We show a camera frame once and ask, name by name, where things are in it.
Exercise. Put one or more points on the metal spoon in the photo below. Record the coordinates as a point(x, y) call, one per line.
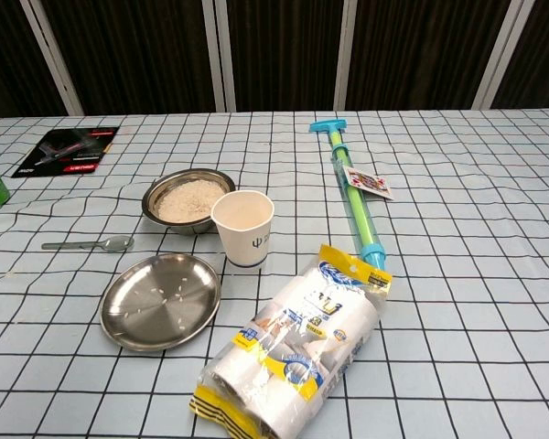
point(116, 243)

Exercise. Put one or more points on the white paper cup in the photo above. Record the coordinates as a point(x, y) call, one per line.
point(244, 242)

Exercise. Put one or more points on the white rice heap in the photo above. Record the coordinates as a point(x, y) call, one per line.
point(187, 201)

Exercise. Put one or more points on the stainless steel bowl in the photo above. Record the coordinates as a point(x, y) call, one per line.
point(185, 227)

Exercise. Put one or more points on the stainless steel plate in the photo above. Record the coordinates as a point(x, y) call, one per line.
point(160, 304)

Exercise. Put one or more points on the green blue toy water pump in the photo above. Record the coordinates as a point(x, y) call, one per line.
point(356, 201)

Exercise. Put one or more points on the playing card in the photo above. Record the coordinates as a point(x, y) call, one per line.
point(368, 182)

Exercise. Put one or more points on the pack of white rolls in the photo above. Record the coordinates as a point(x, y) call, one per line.
point(293, 338)

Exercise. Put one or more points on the checkered light blue tablecloth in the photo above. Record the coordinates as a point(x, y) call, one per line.
point(462, 274)

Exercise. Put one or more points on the black red product card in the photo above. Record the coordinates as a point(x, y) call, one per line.
point(68, 153)

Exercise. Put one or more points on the white partition post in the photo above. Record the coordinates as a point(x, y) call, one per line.
point(503, 55)
point(219, 55)
point(52, 57)
point(345, 55)

